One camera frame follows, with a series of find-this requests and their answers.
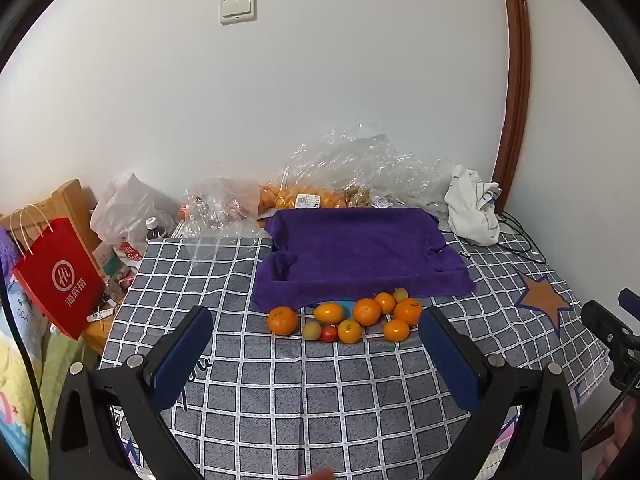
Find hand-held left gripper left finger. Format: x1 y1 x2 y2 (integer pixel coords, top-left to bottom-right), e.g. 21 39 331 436
49 305 216 480

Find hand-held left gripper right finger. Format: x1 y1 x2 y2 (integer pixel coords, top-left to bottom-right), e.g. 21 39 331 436
418 306 585 480

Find purple towel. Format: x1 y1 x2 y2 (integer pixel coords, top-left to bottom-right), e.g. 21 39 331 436
250 206 477 312

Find bag of brown fruits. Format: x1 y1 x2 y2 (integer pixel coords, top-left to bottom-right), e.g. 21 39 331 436
345 185 396 208

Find person's right hand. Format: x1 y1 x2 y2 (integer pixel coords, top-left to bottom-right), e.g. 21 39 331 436
594 399 640 480

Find wooden stool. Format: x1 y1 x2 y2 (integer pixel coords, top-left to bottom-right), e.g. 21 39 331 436
82 300 121 356

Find red and white packet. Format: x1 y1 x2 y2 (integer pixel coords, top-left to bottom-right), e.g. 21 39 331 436
114 241 143 266

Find grey checkered bedsheet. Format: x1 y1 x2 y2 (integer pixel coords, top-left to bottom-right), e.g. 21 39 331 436
97 220 613 480

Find yellow green blanket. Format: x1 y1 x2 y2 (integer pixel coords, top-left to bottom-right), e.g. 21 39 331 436
27 325 101 476

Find red paper bag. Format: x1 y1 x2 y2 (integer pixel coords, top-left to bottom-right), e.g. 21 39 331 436
7 204 107 341

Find white cloth bag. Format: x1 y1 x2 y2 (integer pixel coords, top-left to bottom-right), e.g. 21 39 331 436
446 164 502 246

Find crumpled clear plastic bag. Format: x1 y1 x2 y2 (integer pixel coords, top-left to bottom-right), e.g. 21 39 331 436
180 177 266 261

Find white plastic bag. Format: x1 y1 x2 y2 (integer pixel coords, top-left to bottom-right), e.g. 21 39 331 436
90 172 176 256

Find pastel printed blanket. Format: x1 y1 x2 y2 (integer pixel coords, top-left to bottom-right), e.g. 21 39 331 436
0 270 51 471

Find wooden chair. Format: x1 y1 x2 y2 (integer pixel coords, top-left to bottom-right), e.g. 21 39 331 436
0 178 98 241

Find clear bag of oranges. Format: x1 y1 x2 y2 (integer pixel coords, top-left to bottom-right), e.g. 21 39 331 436
257 185 348 211

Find large clear plastic bag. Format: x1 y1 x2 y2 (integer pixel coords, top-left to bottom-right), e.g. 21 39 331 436
280 122 456 211

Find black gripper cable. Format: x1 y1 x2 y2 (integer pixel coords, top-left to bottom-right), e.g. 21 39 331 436
579 390 633 453
0 240 53 453

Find black cables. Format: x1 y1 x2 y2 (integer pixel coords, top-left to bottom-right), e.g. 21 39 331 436
492 207 548 266

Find brown wooden door frame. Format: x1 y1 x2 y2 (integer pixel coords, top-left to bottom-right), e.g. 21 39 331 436
492 0 532 208

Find white light switch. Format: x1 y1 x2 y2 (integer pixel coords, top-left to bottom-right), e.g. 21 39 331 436
220 0 258 24

